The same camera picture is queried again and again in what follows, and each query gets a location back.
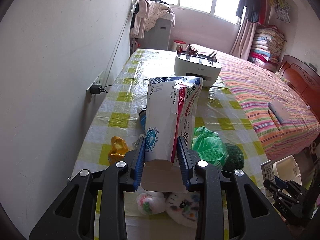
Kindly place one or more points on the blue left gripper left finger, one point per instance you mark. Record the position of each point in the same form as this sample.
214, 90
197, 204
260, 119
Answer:
138, 164

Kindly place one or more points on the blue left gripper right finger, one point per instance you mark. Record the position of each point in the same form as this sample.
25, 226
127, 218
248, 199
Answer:
183, 159

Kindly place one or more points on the green plastic bag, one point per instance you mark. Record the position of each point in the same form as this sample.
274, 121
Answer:
209, 146

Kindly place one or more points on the yellow wrapper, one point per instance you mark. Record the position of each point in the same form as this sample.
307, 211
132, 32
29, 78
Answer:
118, 150

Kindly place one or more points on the white plastic trash bin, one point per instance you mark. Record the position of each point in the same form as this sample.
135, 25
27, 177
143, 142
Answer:
287, 169

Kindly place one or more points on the white patterned plastic bag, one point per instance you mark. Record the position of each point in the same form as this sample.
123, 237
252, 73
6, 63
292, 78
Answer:
151, 203

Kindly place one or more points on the white spotted plush pouch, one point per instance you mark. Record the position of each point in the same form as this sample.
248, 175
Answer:
183, 208

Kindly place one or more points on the dark green round scrubber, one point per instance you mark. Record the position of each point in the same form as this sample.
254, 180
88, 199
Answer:
235, 159

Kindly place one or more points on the blue ointment tube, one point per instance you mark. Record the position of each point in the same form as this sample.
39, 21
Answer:
141, 111

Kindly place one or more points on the grey notebook on bed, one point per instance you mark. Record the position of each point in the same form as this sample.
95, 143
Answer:
280, 112

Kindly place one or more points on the yellow pencil on bed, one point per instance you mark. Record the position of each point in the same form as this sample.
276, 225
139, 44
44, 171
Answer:
274, 120

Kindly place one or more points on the black power adapter plug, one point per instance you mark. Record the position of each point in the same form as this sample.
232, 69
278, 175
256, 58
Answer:
95, 89

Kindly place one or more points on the white desktop organizer box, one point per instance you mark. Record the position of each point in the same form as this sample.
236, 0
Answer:
190, 62

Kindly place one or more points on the striped pink bed cover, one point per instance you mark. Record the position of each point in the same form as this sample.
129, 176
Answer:
254, 87

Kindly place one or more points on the red wooden headboard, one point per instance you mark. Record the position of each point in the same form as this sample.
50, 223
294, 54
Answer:
303, 80

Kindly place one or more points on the red plastic stool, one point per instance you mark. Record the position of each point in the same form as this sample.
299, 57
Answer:
178, 45

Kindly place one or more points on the pink curtain right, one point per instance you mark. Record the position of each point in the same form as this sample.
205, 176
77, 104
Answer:
243, 42

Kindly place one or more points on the grey cabinet with clothes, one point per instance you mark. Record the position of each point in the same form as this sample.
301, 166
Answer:
158, 26

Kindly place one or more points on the stack of folded blankets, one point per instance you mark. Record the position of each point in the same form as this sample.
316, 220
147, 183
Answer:
266, 47

